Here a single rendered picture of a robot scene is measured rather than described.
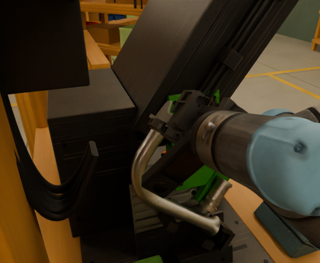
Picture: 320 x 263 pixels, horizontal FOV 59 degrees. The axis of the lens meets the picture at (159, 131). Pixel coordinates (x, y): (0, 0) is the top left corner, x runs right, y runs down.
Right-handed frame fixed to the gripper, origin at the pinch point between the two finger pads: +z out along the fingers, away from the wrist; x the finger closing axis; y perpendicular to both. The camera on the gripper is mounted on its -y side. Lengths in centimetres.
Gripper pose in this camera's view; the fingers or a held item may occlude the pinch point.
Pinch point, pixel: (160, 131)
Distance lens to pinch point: 54.2
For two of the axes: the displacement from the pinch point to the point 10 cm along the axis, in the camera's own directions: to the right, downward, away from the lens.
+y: 5.3, -8.5, 0.6
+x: -7.8, -5.2, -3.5
